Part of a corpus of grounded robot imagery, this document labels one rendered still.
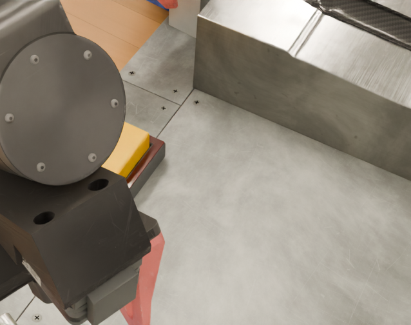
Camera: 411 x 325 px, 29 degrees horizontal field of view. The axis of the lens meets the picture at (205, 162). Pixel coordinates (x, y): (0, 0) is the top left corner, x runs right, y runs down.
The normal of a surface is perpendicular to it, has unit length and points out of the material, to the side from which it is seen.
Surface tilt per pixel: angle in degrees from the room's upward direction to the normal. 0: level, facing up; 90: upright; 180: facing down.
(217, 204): 0
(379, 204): 0
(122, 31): 0
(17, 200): 31
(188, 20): 90
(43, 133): 60
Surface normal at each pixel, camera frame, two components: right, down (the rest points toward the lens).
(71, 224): 0.59, 0.22
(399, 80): 0.08, -0.61
